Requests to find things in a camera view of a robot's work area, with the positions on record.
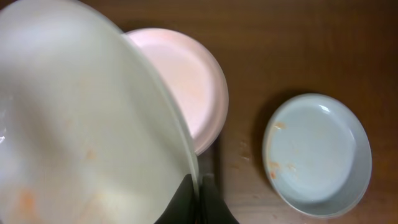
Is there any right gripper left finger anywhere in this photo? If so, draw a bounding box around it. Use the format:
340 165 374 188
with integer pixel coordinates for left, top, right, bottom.
155 174 197 224

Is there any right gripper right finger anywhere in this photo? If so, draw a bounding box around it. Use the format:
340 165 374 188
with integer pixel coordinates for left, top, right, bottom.
200 175 239 224

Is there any white plate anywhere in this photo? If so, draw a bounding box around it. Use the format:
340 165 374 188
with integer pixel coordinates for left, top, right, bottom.
126 28 229 155
1 1 198 223

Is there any pale blue round plate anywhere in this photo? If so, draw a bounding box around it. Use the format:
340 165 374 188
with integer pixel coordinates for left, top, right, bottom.
262 93 372 219

